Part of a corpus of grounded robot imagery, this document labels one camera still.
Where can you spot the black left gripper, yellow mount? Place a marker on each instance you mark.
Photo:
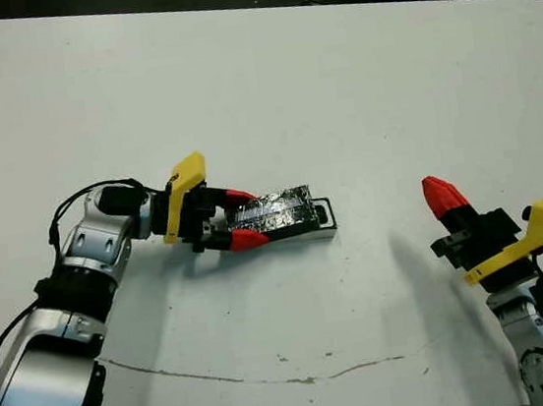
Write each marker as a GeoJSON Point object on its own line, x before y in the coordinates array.
{"type": "Point", "coordinates": [188, 213]}

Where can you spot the black right gripper, yellow mount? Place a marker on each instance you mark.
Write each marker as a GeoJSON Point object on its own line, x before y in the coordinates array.
{"type": "Point", "coordinates": [495, 250]}

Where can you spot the glossy black box lid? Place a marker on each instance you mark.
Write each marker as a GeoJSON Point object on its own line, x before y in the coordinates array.
{"type": "Point", "coordinates": [277, 212]}

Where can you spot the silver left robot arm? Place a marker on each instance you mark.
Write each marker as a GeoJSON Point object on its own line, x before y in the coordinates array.
{"type": "Point", "coordinates": [49, 369]}

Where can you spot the camera box base, white liner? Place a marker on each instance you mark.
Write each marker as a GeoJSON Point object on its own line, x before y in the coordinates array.
{"type": "Point", "coordinates": [315, 235]}

